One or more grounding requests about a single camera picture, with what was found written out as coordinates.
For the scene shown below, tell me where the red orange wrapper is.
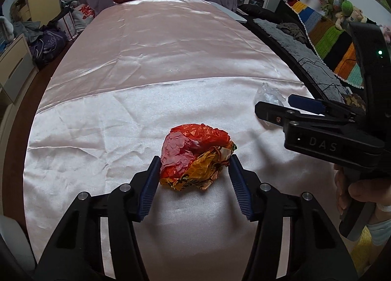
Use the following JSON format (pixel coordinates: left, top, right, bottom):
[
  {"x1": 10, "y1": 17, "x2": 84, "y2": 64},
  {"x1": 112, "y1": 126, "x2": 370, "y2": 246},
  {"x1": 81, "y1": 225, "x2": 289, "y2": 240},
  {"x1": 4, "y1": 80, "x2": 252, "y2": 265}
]
[{"x1": 160, "y1": 123, "x2": 237, "y2": 191}]

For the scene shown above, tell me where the clear plastic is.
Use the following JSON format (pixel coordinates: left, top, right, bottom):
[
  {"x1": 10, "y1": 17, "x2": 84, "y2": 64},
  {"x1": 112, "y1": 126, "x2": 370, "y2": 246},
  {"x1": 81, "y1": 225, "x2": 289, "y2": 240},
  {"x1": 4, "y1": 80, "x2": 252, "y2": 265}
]
[{"x1": 254, "y1": 82, "x2": 287, "y2": 106}]

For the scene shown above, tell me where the white round trash can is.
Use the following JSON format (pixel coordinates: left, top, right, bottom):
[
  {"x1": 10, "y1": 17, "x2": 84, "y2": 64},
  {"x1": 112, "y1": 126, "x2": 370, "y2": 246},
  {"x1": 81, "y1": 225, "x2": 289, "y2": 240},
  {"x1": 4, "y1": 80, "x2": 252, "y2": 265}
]
[{"x1": 1, "y1": 215, "x2": 36, "y2": 272}]

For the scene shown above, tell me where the person's right hand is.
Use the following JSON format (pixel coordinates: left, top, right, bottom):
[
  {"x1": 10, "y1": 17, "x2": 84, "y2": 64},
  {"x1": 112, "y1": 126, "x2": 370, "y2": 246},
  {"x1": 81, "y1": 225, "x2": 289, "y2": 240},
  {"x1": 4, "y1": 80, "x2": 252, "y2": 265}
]
[{"x1": 334, "y1": 164, "x2": 390, "y2": 223}]

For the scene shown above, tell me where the striped crochet blanket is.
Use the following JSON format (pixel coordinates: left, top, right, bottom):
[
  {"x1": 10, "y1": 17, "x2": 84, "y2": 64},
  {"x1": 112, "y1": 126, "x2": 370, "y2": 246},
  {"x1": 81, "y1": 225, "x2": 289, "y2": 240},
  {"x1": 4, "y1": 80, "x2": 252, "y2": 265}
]
[{"x1": 289, "y1": 0, "x2": 364, "y2": 88}]

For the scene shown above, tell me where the grey sofa throw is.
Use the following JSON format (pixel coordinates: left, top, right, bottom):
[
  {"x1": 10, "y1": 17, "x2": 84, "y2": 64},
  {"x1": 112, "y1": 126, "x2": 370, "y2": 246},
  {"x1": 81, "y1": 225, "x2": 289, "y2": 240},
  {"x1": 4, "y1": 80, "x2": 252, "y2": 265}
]
[{"x1": 254, "y1": 18, "x2": 347, "y2": 104}]

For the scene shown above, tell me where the black sofa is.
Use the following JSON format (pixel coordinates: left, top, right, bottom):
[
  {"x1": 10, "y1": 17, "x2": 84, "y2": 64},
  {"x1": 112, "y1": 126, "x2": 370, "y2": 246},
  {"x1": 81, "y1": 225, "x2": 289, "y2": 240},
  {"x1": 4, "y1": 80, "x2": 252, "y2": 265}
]
[{"x1": 237, "y1": 2, "x2": 366, "y2": 110}]

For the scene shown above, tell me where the pink satin table cloth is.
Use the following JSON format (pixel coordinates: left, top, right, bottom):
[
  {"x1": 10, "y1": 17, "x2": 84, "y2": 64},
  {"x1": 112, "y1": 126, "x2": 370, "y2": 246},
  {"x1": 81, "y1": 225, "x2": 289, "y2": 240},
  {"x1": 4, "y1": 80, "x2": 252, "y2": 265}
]
[{"x1": 22, "y1": 0, "x2": 346, "y2": 281}]

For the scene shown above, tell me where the yellow fluffy rug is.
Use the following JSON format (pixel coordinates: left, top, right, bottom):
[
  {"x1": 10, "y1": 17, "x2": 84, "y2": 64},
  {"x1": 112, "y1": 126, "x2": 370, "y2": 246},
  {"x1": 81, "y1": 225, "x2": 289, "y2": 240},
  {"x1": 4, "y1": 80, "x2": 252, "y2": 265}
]
[{"x1": 351, "y1": 227, "x2": 383, "y2": 276}]

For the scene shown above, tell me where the purple bag on floor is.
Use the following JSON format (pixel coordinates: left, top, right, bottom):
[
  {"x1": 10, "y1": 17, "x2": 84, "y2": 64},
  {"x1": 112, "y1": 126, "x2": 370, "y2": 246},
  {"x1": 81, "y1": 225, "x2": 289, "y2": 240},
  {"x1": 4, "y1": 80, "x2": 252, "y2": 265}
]
[{"x1": 30, "y1": 29, "x2": 68, "y2": 70}]

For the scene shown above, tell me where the red white shopping bag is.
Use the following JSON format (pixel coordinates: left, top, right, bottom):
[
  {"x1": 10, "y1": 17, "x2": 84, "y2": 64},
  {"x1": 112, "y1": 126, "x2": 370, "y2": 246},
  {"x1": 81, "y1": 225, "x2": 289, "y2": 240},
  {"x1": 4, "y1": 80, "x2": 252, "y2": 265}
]
[{"x1": 72, "y1": 4, "x2": 95, "y2": 33}]

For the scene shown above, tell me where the wooden tv cabinet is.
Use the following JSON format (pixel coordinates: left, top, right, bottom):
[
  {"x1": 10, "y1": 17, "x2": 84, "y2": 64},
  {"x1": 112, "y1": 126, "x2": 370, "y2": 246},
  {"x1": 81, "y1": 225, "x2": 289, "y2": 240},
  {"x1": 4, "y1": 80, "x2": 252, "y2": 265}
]
[{"x1": 1, "y1": 34, "x2": 38, "y2": 147}]

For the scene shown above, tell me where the cardboard box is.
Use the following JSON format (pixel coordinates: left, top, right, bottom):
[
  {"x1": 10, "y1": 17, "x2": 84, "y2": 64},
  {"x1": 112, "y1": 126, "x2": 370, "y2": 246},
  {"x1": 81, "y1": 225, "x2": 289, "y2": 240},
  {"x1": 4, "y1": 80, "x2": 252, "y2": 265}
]
[{"x1": 9, "y1": 0, "x2": 31, "y2": 22}]

